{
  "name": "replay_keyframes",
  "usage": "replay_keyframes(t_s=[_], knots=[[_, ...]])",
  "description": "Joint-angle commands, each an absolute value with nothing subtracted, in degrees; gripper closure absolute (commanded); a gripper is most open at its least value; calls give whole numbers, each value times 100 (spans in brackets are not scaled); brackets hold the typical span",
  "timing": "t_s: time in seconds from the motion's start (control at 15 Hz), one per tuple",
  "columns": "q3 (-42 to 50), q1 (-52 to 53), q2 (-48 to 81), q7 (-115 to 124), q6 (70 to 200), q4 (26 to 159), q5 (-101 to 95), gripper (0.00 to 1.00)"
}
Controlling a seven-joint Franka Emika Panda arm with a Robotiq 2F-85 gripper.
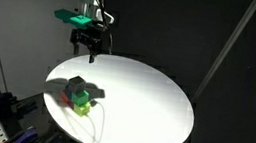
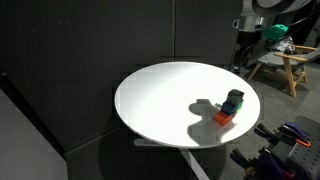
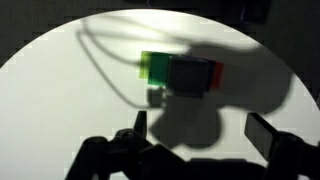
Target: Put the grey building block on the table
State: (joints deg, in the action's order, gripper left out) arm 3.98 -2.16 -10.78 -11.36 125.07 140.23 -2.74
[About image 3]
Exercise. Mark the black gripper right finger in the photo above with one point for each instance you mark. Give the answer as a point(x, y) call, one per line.
point(286, 153)

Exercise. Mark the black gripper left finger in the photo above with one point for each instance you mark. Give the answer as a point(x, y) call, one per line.
point(133, 156)

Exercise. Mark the green building block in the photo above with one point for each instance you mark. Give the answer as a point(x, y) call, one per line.
point(159, 70)

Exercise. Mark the yellow-green building block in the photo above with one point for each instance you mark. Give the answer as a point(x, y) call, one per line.
point(144, 65)

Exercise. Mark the red building block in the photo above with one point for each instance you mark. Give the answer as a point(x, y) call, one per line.
point(218, 75)

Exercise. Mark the blue building block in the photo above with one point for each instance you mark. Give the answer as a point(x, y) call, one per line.
point(210, 75)

